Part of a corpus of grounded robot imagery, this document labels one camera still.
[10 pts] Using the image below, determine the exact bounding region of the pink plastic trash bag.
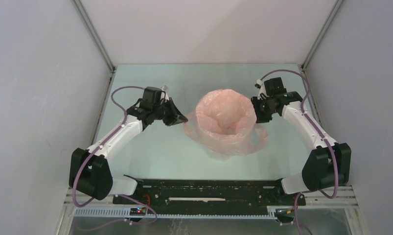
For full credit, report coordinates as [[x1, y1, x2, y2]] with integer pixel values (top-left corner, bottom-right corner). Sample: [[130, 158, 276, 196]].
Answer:
[[183, 89, 269, 156]]

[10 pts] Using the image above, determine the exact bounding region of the white slotted cable duct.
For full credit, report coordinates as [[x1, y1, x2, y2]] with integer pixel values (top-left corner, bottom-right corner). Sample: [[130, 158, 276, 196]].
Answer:
[[73, 207, 277, 220]]

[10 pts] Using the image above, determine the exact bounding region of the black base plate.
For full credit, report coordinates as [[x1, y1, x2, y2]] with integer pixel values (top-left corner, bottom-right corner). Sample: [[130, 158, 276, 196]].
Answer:
[[130, 179, 305, 215]]

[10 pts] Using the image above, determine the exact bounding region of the small circuit board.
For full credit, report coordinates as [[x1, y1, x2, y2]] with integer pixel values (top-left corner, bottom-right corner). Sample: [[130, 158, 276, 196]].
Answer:
[[129, 207, 147, 216]]

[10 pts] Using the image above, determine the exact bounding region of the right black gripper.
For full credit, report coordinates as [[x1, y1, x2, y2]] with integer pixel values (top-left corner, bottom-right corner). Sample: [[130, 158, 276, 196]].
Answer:
[[247, 96, 277, 124]]

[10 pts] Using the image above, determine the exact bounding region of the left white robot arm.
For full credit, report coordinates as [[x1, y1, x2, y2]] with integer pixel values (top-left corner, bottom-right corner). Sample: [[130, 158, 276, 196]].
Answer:
[[69, 87, 188, 207]]

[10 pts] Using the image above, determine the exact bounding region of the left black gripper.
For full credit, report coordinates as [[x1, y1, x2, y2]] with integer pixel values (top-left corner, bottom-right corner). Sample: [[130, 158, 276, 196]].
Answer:
[[153, 97, 187, 127]]

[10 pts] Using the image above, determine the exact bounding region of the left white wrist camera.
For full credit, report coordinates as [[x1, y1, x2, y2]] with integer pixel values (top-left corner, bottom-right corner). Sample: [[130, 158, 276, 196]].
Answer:
[[161, 85, 169, 100]]

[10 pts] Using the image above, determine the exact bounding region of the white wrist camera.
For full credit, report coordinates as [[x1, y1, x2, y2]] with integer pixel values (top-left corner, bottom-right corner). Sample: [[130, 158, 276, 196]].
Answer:
[[161, 85, 169, 100], [254, 79, 267, 100]]

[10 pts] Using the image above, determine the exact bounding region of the white trash bin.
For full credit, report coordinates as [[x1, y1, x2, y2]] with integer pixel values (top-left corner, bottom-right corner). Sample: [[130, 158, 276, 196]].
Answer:
[[204, 147, 244, 161]]

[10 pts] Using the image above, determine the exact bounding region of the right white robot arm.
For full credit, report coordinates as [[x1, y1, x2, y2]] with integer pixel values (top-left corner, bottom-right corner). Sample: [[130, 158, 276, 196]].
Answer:
[[251, 77, 351, 205]]

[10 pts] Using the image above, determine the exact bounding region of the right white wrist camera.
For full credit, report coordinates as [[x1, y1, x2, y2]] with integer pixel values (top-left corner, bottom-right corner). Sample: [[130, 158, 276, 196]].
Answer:
[[254, 79, 267, 100]]

